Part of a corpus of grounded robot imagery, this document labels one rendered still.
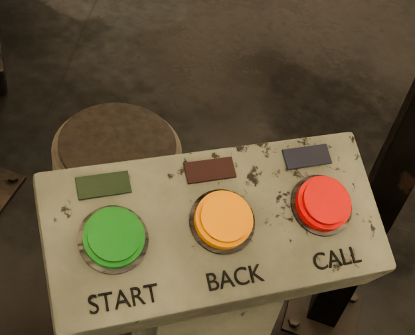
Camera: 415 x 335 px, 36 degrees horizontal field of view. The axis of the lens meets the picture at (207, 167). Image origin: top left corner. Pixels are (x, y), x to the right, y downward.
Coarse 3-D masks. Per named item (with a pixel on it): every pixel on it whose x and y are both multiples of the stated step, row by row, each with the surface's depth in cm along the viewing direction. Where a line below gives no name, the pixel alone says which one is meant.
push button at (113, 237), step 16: (112, 208) 41; (96, 224) 40; (112, 224) 40; (128, 224) 41; (96, 240) 40; (112, 240) 40; (128, 240) 40; (144, 240) 41; (96, 256) 40; (112, 256) 40; (128, 256) 40
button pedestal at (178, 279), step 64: (64, 192) 42; (192, 192) 44; (256, 192) 45; (64, 256) 40; (192, 256) 42; (256, 256) 43; (320, 256) 44; (384, 256) 45; (64, 320) 39; (128, 320) 39; (192, 320) 45; (256, 320) 48
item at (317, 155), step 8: (320, 144) 47; (288, 152) 46; (296, 152) 46; (304, 152) 46; (312, 152) 46; (320, 152) 47; (328, 152) 47; (288, 160) 46; (296, 160) 46; (304, 160) 46; (312, 160) 46; (320, 160) 46; (328, 160) 46; (288, 168) 46; (296, 168) 46
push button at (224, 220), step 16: (224, 192) 43; (208, 208) 42; (224, 208) 42; (240, 208) 43; (208, 224) 42; (224, 224) 42; (240, 224) 42; (208, 240) 42; (224, 240) 42; (240, 240) 42
